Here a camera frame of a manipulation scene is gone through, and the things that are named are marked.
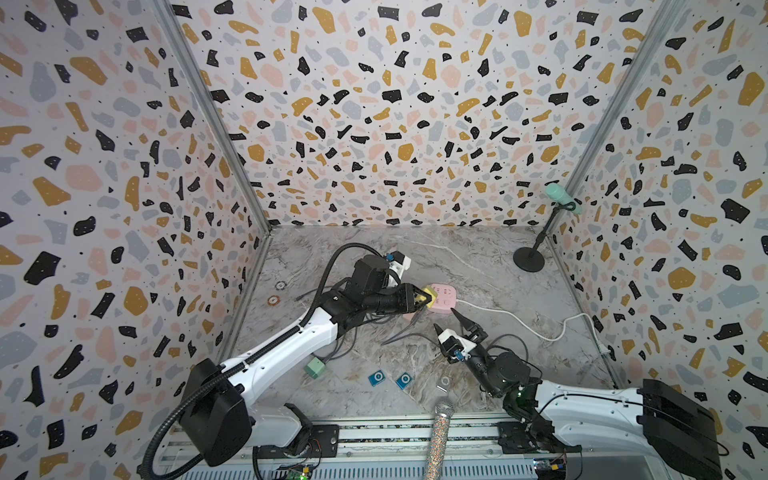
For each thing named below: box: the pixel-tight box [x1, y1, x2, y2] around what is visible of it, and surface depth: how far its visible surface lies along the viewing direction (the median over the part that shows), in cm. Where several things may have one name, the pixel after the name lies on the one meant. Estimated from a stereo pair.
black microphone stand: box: [513, 202, 576, 273], surface depth 112 cm
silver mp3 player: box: [436, 375, 452, 392], surface depth 85 cm
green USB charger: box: [304, 357, 326, 379], surface depth 85 cm
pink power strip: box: [428, 283, 457, 314], surface depth 101 cm
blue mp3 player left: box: [368, 370, 386, 387], surface depth 85 cm
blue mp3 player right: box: [396, 372, 412, 390], surface depth 85 cm
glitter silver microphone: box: [425, 402, 455, 480], surface depth 73 cm
